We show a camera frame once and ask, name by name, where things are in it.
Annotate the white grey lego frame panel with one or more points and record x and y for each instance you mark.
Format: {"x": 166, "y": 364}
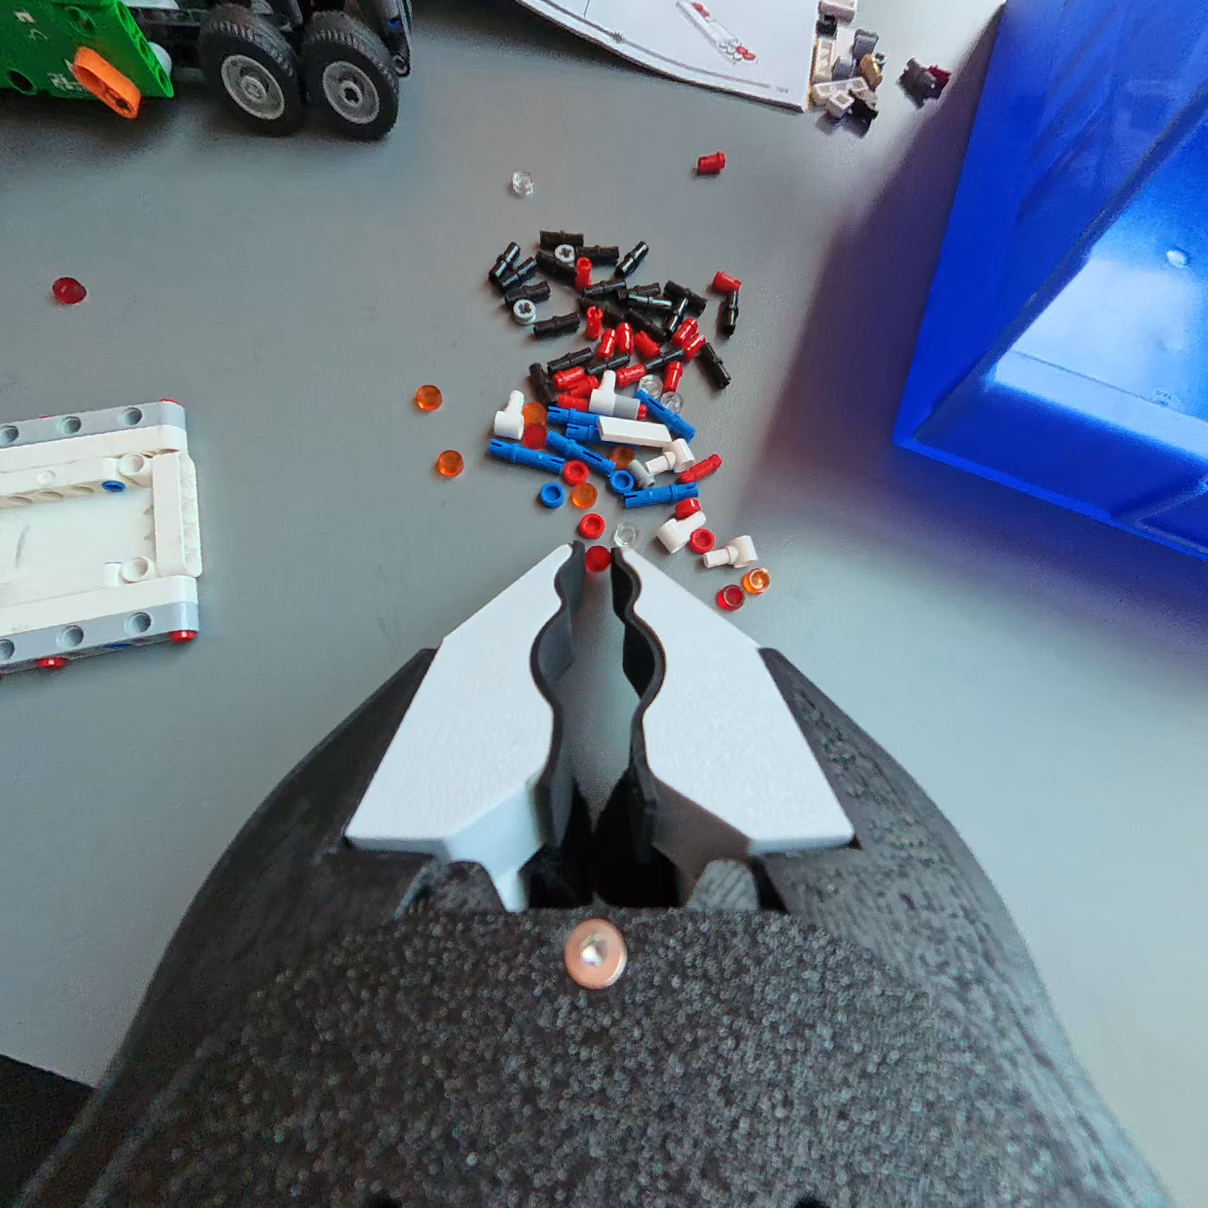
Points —
{"x": 86, "y": 528}

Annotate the pile of small lego pieces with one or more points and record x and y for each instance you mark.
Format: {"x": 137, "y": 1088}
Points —
{"x": 613, "y": 377}

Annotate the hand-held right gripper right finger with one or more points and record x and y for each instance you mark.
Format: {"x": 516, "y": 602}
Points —
{"x": 737, "y": 745}

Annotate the orange round lego stud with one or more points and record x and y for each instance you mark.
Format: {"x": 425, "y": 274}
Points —
{"x": 451, "y": 462}
{"x": 429, "y": 397}

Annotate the white green lego truck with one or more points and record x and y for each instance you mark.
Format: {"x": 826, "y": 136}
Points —
{"x": 86, "y": 42}

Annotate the dark red lego piece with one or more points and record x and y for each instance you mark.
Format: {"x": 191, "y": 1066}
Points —
{"x": 926, "y": 81}

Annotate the lego instruction booklet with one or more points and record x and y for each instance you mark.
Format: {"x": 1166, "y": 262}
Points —
{"x": 661, "y": 38}

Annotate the person's dark clothing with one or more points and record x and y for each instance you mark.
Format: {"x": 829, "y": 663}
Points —
{"x": 34, "y": 1124}

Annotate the cluster of grey tan lego bricks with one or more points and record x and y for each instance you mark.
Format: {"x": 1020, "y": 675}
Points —
{"x": 845, "y": 75}

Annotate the red lego pin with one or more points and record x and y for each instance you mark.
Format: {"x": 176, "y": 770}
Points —
{"x": 713, "y": 163}

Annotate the blue plastic bin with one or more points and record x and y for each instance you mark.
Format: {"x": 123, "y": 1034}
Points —
{"x": 1066, "y": 236}

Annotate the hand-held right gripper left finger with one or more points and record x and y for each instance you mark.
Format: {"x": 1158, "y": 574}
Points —
{"x": 462, "y": 745}

